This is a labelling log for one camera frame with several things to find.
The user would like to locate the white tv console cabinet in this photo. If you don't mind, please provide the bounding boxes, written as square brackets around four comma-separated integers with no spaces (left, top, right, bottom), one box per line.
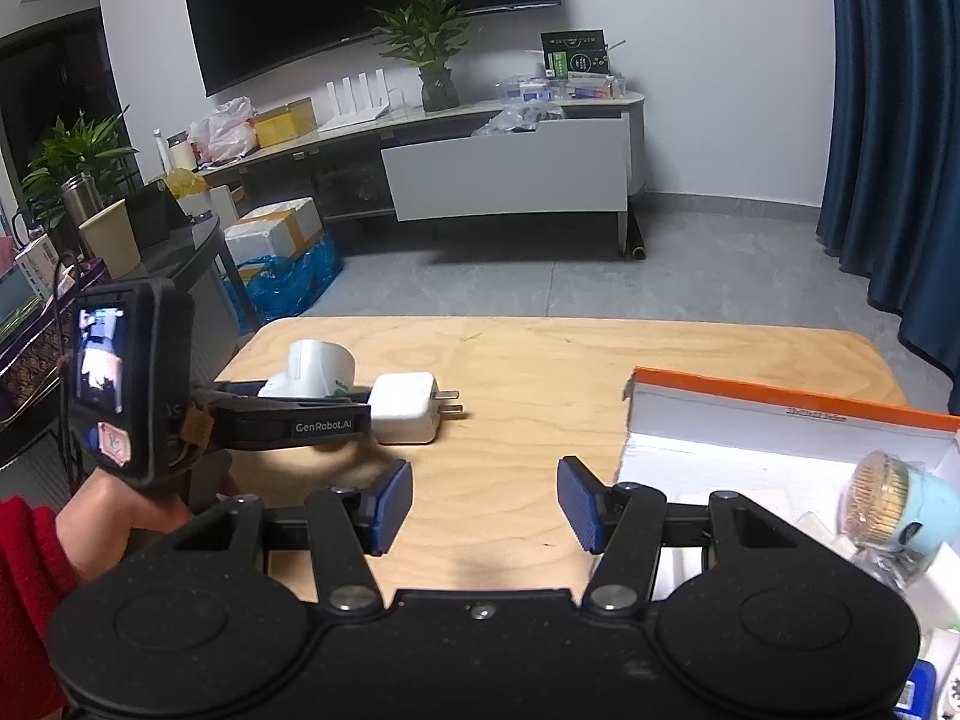
[202,93,646,259]

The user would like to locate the clear glass refill bottle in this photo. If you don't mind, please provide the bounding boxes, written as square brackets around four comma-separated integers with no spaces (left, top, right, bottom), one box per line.
[796,512,931,595]

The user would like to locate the light wooden table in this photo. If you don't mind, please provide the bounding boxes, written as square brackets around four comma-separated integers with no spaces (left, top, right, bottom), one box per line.
[224,317,903,595]

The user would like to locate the purple patterned tray box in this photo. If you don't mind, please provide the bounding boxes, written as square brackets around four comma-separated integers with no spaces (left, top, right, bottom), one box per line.
[2,273,78,424]

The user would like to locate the potted green plant on console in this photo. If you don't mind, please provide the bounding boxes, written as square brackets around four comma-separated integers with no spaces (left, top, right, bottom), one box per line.
[374,0,470,114]

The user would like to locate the yellow cardboard box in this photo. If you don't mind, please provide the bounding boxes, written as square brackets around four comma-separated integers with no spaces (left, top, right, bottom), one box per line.
[252,98,317,148]

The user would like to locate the beige paper cup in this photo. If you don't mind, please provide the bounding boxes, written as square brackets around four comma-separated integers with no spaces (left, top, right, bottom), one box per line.
[80,200,142,280]

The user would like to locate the red sleeve forearm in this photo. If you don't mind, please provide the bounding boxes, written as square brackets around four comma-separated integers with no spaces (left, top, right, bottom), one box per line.
[0,496,78,718]

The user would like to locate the black green product box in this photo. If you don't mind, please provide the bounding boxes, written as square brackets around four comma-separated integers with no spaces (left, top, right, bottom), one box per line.
[540,29,610,78]

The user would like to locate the white cardboard carton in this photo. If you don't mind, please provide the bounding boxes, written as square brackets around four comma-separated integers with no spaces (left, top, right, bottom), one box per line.
[224,197,324,265]

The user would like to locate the blue plastic case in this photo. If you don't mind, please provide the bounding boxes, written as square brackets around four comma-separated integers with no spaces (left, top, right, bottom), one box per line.
[893,660,937,720]

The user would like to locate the person's left hand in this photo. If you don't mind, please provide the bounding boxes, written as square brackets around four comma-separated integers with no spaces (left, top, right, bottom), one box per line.
[55,470,192,583]

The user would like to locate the white round plug adapter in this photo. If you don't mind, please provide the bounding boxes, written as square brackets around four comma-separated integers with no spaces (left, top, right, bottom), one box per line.
[257,338,356,400]

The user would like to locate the potted plant beside table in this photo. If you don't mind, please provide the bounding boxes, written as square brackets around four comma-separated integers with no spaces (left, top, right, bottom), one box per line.
[21,109,140,229]

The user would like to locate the steel thermos bottle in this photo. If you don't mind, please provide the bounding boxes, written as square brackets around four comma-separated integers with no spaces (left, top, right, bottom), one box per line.
[60,172,104,227]

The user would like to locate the white wifi router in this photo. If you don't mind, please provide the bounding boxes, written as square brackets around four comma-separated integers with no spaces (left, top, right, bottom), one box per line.
[317,68,391,132]

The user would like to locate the light blue toothpick jar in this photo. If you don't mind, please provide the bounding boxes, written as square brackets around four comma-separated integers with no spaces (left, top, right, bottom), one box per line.
[836,450,958,562]

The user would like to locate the white plastic bag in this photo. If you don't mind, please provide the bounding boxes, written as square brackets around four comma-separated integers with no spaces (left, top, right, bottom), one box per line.
[187,96,257,164]

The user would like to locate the orange white shallow box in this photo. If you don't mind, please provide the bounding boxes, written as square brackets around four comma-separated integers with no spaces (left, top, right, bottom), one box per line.
[617,367,958,718]

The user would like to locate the white medicine box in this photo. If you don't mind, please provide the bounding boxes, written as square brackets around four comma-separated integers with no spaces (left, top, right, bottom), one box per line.
[14,234,59,299]

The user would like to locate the round black side table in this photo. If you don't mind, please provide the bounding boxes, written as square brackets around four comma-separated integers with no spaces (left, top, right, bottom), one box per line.
[0,213,260,467]

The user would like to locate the dark blue curtain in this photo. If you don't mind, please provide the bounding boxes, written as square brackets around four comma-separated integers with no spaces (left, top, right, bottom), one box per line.
[817,0,958,379]

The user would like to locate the blue plastic bag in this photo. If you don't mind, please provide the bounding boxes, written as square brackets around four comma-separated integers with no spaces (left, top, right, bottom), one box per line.
[238,234,343,323]

